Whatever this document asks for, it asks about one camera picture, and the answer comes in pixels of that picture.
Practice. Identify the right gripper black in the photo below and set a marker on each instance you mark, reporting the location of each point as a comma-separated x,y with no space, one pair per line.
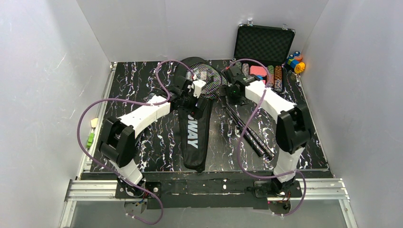
226,94

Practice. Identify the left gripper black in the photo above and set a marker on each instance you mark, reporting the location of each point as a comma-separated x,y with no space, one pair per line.
191,100

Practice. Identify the black racket bag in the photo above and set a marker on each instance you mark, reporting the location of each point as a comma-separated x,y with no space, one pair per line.
194,123

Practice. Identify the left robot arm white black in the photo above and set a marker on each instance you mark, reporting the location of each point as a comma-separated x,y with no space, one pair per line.
118,137

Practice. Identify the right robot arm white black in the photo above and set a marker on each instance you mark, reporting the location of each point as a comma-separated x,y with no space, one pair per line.
294,126

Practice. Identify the pink card deck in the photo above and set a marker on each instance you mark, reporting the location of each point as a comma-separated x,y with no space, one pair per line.
258,71

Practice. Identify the black poker chip case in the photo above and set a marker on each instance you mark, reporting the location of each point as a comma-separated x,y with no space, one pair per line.
268,45

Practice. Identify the colourful toy blocks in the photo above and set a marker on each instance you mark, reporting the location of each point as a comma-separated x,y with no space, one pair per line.
295,62

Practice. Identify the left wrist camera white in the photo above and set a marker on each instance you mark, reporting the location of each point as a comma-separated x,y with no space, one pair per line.
195,89

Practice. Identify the beige block on rail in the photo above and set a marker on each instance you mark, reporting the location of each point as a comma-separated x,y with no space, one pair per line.
94,122

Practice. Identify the green clip on rail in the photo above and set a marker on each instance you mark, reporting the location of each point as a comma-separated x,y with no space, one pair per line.
90,140

